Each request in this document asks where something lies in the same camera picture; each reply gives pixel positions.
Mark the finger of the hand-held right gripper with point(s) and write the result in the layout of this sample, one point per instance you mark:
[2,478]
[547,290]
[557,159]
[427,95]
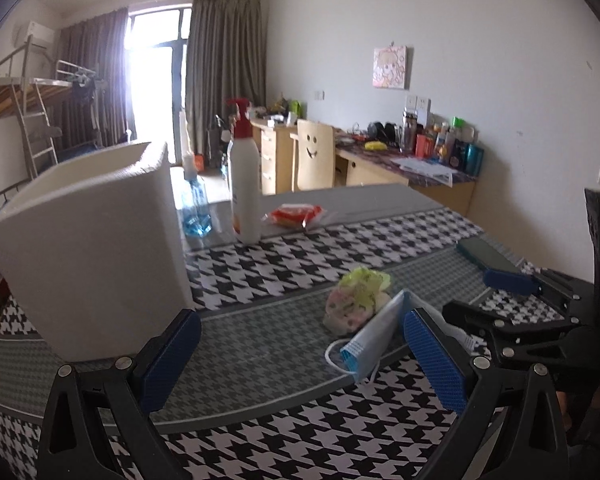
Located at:
[510,281]
[520,335]

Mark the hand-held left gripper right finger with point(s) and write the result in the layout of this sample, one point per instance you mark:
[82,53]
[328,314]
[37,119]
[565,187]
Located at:
[435,360]

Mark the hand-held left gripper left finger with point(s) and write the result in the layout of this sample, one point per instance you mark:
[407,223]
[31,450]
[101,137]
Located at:
[170,360]

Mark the blue face mask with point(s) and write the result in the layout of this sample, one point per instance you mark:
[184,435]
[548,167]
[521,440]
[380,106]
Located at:
[375,330]

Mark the white foam box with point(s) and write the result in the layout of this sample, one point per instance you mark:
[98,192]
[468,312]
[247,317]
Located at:
[90,260]

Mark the white papers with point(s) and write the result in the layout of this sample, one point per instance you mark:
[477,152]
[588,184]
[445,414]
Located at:
[422,170]

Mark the row of toiletry bottles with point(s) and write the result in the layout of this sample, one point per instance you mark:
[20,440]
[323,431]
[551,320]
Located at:
[455,150]

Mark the black white houndstooth tablecloth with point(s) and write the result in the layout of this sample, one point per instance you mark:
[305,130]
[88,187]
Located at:
[290,270]

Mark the blue spray bottle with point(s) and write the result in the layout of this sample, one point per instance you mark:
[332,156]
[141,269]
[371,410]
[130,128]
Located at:
[195,210]

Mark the clear thermos bottle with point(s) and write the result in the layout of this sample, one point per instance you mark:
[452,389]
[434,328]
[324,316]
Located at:
[409,130]

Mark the patterned desk mat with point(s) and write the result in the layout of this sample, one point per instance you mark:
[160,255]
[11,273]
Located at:
[375,157]

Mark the long wooden desk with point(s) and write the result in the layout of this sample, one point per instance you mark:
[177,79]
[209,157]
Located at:
[360,175]

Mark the red snack packet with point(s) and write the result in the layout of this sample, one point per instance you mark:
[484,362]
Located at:
[292,215]

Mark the white lotion pump bottle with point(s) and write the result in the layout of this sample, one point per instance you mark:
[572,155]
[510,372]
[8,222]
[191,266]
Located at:
[245,185]

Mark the yellow cloth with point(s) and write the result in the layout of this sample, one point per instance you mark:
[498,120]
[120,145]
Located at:
[375,146]

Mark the black bag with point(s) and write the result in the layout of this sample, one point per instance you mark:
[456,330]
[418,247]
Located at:
[382,132]

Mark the red container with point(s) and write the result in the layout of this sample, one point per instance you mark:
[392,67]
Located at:
[199,162]

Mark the dark trolley bag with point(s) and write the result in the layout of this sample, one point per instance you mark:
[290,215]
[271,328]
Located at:
[217,140]

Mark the wooden chair with smiley face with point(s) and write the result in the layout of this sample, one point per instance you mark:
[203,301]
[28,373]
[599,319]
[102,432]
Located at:
[312,160]

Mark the glass balcony door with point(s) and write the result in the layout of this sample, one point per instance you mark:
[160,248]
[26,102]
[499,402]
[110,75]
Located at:
[150,90]

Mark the green packet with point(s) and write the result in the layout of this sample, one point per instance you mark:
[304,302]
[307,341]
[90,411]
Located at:
[295,108]

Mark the yellow toy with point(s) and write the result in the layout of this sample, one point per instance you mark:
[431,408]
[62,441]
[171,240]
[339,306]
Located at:
[278,103]

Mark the hanging dark blue garment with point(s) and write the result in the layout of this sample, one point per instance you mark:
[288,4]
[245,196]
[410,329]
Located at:
[83,91]

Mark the brown curtain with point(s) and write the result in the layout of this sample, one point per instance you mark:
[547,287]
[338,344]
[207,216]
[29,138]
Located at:
[220,70]
[100,60]

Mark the metal bunk bed with ladder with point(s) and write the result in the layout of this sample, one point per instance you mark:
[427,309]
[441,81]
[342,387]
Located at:
[0,97]

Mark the white air conditioner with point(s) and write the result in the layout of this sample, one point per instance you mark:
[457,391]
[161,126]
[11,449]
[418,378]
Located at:
[35,32]

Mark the white double wall socket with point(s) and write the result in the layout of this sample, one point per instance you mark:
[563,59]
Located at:
[417,103]

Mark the cartoon wall picture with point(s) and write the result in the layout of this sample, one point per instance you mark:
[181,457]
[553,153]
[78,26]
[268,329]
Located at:
[390,67]

